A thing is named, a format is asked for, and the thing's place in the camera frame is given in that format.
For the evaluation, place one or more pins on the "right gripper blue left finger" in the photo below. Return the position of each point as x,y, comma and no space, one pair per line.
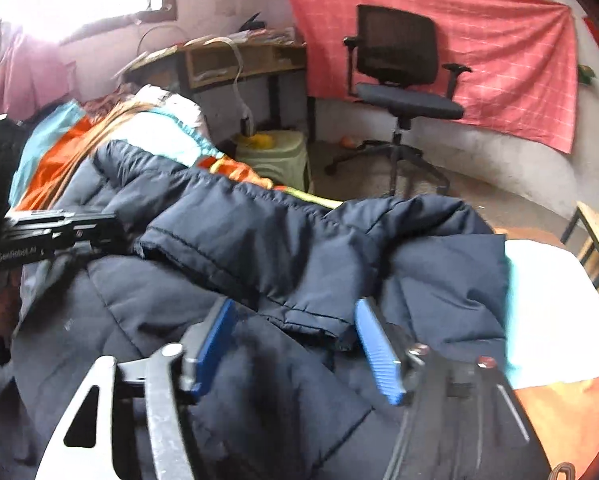
205,344

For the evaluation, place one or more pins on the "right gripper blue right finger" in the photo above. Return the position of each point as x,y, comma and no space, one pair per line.
392,369

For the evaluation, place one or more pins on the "navy padded jacket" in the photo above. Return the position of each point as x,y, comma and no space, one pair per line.
293,397

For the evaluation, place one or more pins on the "colourful striped bed blanket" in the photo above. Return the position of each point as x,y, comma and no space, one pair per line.
552,313

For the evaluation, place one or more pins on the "green plastic stool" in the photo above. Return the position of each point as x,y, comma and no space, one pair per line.
279,155

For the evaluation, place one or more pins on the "wooden desk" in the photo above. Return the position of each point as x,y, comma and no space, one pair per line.
211,62

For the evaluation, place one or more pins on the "black office chair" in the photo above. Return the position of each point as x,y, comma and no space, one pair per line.
393,63

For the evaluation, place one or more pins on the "red checked wall cloth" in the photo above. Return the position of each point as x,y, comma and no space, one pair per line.
522,54

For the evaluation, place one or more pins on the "red paper wall decoration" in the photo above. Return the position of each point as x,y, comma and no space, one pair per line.
592,27

